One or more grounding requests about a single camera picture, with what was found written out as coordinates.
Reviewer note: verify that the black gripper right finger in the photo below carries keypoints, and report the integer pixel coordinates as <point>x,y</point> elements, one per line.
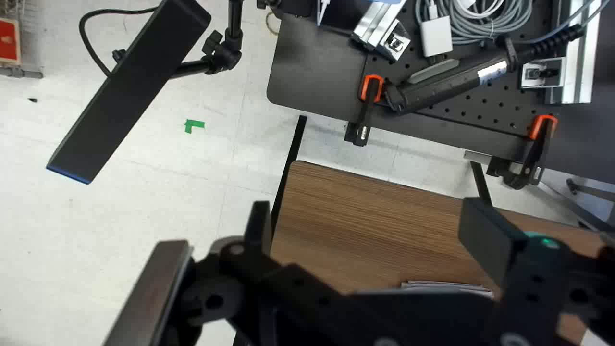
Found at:
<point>493,240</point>

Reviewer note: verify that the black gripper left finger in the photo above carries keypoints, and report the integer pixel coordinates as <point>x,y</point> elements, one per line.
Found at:
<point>149,303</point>

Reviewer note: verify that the orange black clamp right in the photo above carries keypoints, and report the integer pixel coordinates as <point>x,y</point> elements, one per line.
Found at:
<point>530,167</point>

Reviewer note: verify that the orange black clamp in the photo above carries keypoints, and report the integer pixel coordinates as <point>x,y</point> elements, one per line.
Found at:
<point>370,94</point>
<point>530,167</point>

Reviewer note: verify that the orange black clamp left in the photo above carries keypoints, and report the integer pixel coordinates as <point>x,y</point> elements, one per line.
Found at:
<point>370,94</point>

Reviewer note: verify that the white power adapter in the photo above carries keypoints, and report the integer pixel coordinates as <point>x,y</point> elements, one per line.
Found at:
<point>438,36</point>

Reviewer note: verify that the green tape mark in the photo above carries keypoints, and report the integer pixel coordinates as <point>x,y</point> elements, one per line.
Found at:
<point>192,125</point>

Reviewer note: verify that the black perforated breadboard table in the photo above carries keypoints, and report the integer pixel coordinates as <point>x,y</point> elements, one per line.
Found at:
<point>538,98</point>

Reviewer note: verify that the red box on shelf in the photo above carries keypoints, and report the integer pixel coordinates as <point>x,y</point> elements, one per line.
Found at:
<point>11,42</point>

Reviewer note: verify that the silver aluminium extrusion rail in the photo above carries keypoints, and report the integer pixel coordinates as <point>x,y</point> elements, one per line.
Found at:
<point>580,55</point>

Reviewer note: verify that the silver metal bracket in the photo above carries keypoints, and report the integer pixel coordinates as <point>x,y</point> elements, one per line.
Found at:
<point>380,28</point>

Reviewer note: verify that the black stereo camera bar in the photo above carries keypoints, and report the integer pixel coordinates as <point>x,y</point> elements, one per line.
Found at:
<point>157,55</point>

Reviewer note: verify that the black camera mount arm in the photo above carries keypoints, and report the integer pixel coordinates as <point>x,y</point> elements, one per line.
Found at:
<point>222,50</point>

